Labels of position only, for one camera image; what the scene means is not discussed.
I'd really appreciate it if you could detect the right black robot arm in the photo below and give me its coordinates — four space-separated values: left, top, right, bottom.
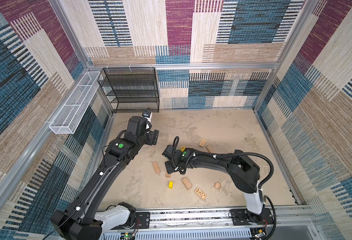
162 145 274 224

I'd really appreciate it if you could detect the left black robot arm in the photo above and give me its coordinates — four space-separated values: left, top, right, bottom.
51 114 159 240

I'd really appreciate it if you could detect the light wood block far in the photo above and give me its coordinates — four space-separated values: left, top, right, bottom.
199 138 207 148

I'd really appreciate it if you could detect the wood block right diagonal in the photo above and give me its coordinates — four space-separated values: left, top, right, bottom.
206 146 214 153

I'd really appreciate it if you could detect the patterned wood block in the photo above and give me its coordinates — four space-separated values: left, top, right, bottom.
195 188 207 200

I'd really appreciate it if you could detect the small wood cylinder block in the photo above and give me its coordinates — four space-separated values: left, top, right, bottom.
214 182 221 191

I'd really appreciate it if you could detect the black corrugated cable hose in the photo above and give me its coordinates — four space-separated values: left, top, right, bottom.
171 136 277 240

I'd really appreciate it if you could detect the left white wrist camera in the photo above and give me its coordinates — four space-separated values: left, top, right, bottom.
142 109 153 132

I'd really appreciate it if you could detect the black wire shelf rack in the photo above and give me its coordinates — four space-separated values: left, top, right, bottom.
98 67 160 114

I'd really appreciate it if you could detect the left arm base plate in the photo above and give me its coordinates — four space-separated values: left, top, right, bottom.
115 211 151 231

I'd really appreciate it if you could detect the aluminium front rail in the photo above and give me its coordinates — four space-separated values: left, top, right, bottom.
98 206 325 240

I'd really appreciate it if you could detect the white wire mesh basket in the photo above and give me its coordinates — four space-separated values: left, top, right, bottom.
49 72 101 135

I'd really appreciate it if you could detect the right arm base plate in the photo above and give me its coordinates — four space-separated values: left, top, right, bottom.
228 208 275 226

